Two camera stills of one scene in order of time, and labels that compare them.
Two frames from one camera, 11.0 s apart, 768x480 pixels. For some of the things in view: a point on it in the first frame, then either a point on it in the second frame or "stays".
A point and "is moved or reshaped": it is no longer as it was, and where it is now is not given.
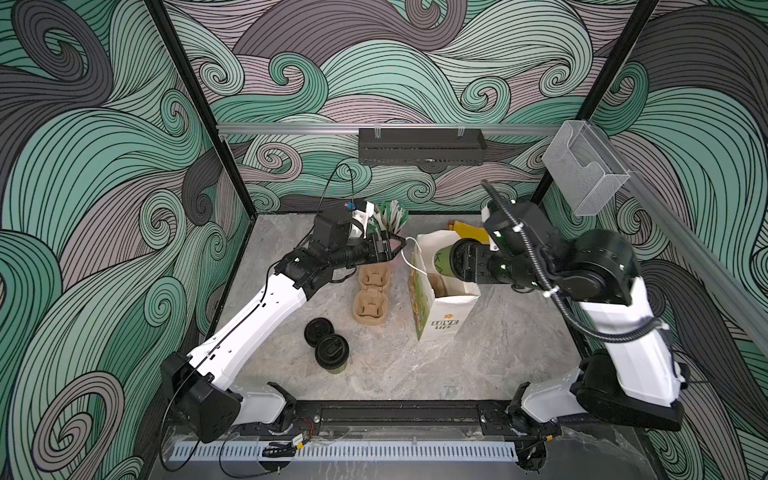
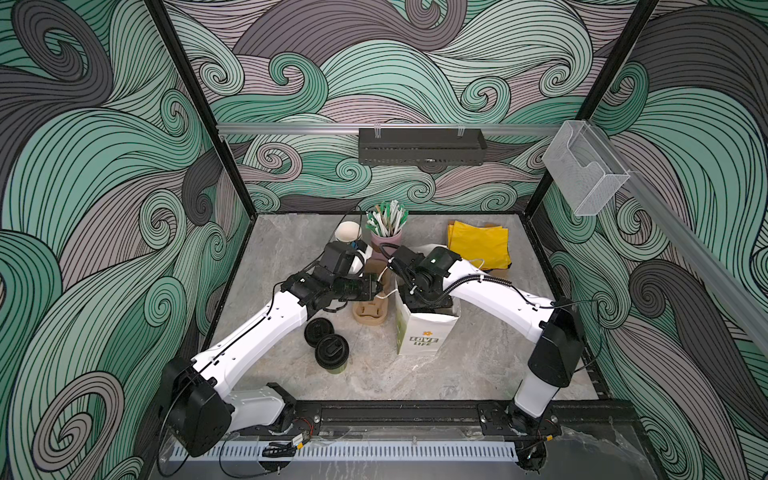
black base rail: (193, 420) stays
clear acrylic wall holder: (584, 167) stays
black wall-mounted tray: (420, 147) stays
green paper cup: (338, 370) stays
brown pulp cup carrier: (370, 302) stays
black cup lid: (331, 351) stays
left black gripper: (382, 247) -> (368, 292)
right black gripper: (481, 262) -> (439, 302)
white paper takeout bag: (437, 317) is moved or reshaped
